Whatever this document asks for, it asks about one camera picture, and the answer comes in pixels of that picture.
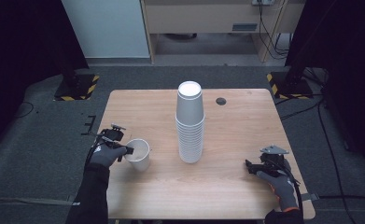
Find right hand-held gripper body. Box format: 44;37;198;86
259;145;290;175

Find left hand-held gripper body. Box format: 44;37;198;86
95;123;127;150

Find white paper cup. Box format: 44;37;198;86
123;138;151;172

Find stack of white paper cups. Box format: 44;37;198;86
175;80;206;164

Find person's left hand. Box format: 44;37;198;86
87;142;128;170

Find person's right hand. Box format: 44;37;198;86
256;169;300;213

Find hazard-striped black stand base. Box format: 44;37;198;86
53;73;100;102
266;71;315;101

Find white cabinet panel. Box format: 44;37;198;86
61;0;150;59

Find black curtain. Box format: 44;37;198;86
0;0;90;157
284;0;365;178

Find grey desk label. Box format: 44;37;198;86
232;22;259;33

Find light wooden desk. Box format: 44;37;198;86
139;0;307;64

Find white power strip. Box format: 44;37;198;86
252;0;276;7

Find long black floor cable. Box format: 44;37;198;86
279;92;365;224

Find thin black floor cable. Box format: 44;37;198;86
13;101;35;119

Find black hanging desk cables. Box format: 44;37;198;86
257;0;292;61

